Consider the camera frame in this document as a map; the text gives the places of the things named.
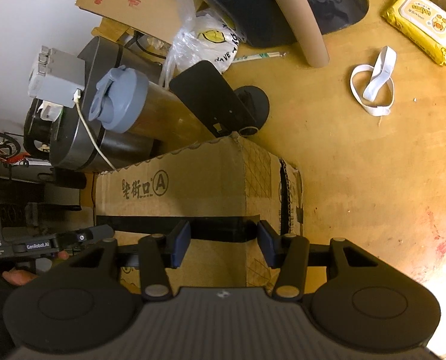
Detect white plastic bag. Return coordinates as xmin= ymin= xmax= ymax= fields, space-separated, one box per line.
xmin=159 ymin=0 xmax=239 ymax=89

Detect grey power strip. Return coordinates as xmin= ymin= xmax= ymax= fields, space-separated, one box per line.
xmin=28 ymin=46 xmax=85 ymax=108

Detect white elastic band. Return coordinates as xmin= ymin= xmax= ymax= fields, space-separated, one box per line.
xmin=349 ymin=46 xmax=397 ymax=118

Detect flat cardboard sheet red print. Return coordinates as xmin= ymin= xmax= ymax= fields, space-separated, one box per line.
xmin=75 ymin=0 xmax=209 ymax=46

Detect wrapped chopsticks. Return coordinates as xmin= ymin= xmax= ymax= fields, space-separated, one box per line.
xmin=233 ymin=51 xmax=287 ymax=64

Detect clear cup with grey lid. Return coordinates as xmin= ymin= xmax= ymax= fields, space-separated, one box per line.
xmin=89 ymin=66 xmax=215 ymax=150

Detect black phone stand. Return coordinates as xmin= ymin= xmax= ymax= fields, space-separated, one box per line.
xmin=169 ymin=60 xmax=270 ymax=137

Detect silver rice cooker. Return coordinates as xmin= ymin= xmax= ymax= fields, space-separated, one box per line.
xmin=22 ymin=35 xmax=172 ymax=173

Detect yellow wet wipes pack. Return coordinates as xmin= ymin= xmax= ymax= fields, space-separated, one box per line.
xmin=382 ymin=0 xmax=446 ymax=67

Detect person's left hand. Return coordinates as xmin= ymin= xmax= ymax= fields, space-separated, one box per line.
xmin=1 ymin=250 xmax=71 ymax=286

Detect white power cord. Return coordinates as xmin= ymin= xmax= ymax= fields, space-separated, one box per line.
xmin=72 ymin=89 xmax=118 ymax=173

